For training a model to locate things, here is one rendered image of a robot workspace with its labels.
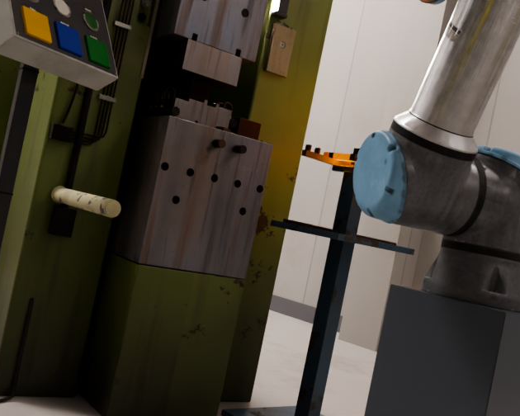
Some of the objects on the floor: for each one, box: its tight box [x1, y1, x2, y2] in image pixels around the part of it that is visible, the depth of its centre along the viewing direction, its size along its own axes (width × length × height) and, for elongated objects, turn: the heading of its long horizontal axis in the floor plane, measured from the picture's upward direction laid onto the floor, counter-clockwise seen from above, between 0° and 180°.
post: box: [0, 62, 39, 332], centre depth 175 cm, size 4×4×108 cm
